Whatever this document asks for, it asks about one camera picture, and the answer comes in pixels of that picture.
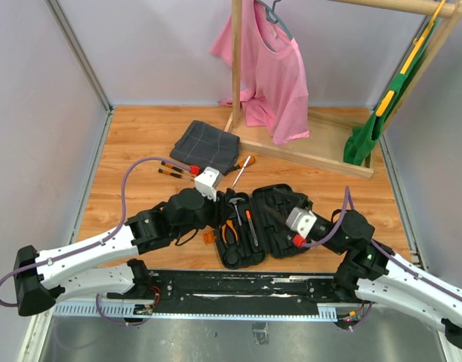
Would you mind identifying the orange handled pliers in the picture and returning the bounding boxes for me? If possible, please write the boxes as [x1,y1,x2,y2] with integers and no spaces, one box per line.
[221,219,239,246]

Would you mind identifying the claw hammer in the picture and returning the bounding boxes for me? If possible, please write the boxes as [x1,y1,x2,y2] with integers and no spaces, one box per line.
[229,197,245,226]

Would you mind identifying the black handled nut driver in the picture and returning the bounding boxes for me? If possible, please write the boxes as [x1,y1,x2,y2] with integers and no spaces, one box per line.
[229,155,253,191]

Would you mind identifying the orange utility knife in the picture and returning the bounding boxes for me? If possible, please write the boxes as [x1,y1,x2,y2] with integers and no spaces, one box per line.
[245,209,259,251]

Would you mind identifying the black plastic tool case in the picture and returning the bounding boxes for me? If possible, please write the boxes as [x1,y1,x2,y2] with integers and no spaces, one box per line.
[204,183,306,269]

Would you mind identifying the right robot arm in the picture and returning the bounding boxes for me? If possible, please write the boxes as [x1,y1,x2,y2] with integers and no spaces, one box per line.
[264,190,462,350]

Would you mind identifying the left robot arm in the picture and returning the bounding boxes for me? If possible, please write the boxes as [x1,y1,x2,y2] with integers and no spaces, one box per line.
[13,188,233,317]

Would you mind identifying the small black screwdriver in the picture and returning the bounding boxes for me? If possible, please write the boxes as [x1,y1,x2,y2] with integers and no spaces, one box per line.
[158,168,195,180]
[161,161,190,174]

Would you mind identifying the orange black screwdriver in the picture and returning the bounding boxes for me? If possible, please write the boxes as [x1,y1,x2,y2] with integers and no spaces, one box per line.
[224,156,256,176]

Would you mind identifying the grey folded cloth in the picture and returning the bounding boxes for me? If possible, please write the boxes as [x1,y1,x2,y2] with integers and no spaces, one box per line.
[170,120,240,174]

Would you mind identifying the wooden clothes rack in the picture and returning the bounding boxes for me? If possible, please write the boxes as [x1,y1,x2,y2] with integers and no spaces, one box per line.
[224,1,462,179]

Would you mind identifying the green garment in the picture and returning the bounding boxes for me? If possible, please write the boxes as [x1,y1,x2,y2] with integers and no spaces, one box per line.
[343,18,438,166]

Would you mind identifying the pink t-shirt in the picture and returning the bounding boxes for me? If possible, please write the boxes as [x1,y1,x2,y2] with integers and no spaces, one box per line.
[210,0,310,146]

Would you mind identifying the teal clothes hanger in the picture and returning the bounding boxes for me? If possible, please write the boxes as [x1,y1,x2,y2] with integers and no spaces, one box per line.
[253,1,294,54]

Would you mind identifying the yellow clothes hanger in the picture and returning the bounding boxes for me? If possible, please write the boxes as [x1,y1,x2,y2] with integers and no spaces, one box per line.
[374,0,446,118]

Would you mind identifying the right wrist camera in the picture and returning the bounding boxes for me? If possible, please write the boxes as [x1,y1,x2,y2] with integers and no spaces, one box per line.
[285,207,317,238]

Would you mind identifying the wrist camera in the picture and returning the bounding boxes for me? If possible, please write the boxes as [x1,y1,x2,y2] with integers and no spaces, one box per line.
[285,207,317,238]
[194,167,223,201]

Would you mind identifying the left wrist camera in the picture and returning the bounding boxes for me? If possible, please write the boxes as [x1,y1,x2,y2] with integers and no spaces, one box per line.
[194,167,223,201]

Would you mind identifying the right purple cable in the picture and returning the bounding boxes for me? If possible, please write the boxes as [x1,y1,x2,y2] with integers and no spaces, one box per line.
[302,186,462,333]

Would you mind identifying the purple cable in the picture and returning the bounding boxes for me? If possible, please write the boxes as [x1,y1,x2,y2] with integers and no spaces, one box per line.
[0,157,193,326]
[302,186,462,333]

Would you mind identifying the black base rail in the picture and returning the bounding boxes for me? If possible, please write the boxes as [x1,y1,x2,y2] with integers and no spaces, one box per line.
[102,269,379,318]

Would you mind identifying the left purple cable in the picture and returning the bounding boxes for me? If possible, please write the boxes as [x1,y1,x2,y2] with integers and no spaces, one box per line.
[0,157,193,326]

